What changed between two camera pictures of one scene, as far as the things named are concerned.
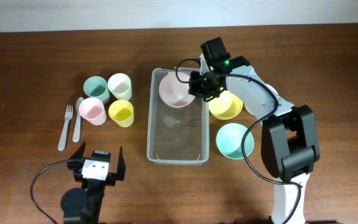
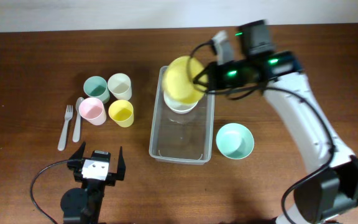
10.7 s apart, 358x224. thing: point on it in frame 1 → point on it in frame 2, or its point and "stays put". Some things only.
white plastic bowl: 271,88 → 178,105
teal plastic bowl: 229,141 stays put
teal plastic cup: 96,86 stays put
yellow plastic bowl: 226,106 → 178,76
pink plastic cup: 92,109 stays put
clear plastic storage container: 178,123 stays put
